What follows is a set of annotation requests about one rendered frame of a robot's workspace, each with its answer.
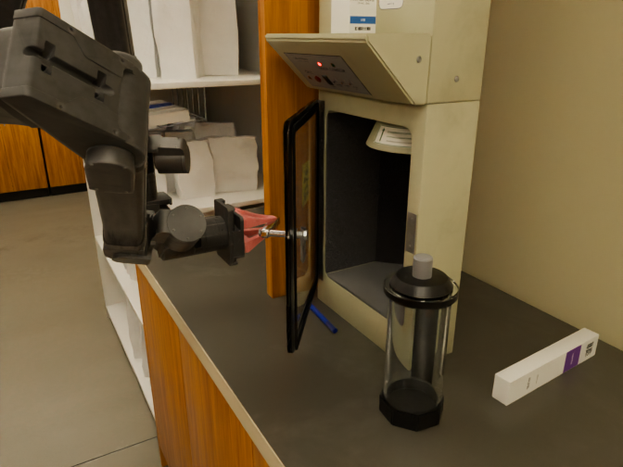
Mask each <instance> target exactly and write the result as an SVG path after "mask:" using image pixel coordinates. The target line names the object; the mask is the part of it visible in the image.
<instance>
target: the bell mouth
mask: <svg viewBox="0 0 623 467"><path fill-rule="evenodd" d="M366 144H367V145H368V146H369V147H371V148H373V149H376V150H380V151H384V152H389V153H397V154H408V155H411V153H412V135H411V133H410V131H409V129H407V128H406V127H403V126H400V125H395V124H391V123H386V122H383V121H378V120H377V121H376V123H375V126H374V128H373V129H372V131H371V133H370V135H369V137H368V139H367V141H366Z"/></svg>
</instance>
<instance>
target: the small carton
mask: <svg viewBox="0 0 623 467"><path fill-rule="evenodd" d="M375 20H376V0H332V2H331V33H375Z"/></svg>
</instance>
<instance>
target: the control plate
mask: <svg viewBox="0 0 623 467"><path fill-rule="evenodd" d="M284 54H285V55H286V56H287V58H288V59H289V60H290V61H291V62H292V63H293V64H294V66H295V67H296V68H297V69H298V70H299V71H300V73H301V74H302V75H303V76H304V77H305V78H306V79H307V81H308V82H309V83H310V84H311V85H312V86H317V87H323V88H329V89H335V90H340V91H346V92H353V93H358V94H364V95H371V94H370V92H369V91H368V90H367V89H366V87H365V86H364V85H363V84H362V82H361V81H360V80H359V78H358V77H357V76H356V75H355V73H354V72H353V71H352V70H351V68H350V67H349V65H348V64H347V63H346V62H345V60H344V59H343V58H342V57H341V56H326V55H312V54H297V53H284ZM317 62H320V63H321V64H322V66H319V65H318V63H317ZM330 63H333V64H334V65H335V66H336V67H335V68H334V67H332V66H331V64H330ZM308 75H309V76H311V78H312V80H311V79H309V77H308ZM322 75H326V76H327V77H328V79H329V80H330V81H331V82H333V81H334V79H336V80H337V82H333V84H334V85H330V84H328V83H327V82H326V80H325V79H324V78H323V77H322ZM315 76H317V77H319V78H320V79H321V82H317V81H316V80H315V79H314V77H315ZM341 80H343V81H345V83H343V84H342V83H341ZM350 81H352V82H353V84H352V85H349V83H350Z"/></svg>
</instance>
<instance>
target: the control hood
mask: <svg viewBox="0 0 623 467"><path fill-rule="evenodd" d="M265 38H266V41H267V42H268V43H269V45H270V46H271V47H272V48H273V49H274V50H275V51H276V53H277V54H278V55H279V56H280V57H281V58H282V59H283V60H284V61H285V63H286V64H287V65H288V66H289V67H290V68H291V69H292V70H293V71H294V72H295V73H296V74H297V75H298V77H299V78H300V79H301V80H302V81H303V82H304V84H305V85H306V86H307V87H310V88H313V89H319V90H325V91H330V92H336V93H342V94H346V95H357V96H362V97H368V98H373V99H379V100H385V101H390V102H396V103H402V104H407V105H413V106H418V105H424V104H425V103H426V91H427V79H428V67H429V55H430V42H431V35H429V33H266V35H265ZM284 53H297V54H312V55H326V56H341V57H342V58H343V59H344V60H345V62H346V63H347V64H348V65H349V67H350V68H351V70H352V71H353V72H354V73H355V75H356V76H357V77H358V78H359V80H360V81H361V82H362V84H363V85H364V86H365V87H366V89H367V90H368V91H369V92H370V94H371V95H364V94H358V93H353V92H346V91H340V90H335V89H329V88H323V87H317V86H312V85H311V84H310V83H309V82H308V81H307V79H306V78H305V77H304V76H303V75H302V74H301V73H300V71H299V70H298V69H297V68H296V67H295V66H294V64H293V63H292V62H291V61H290V60H289V59H288V58H287V56H286V55H285V54H284Z"/></svg>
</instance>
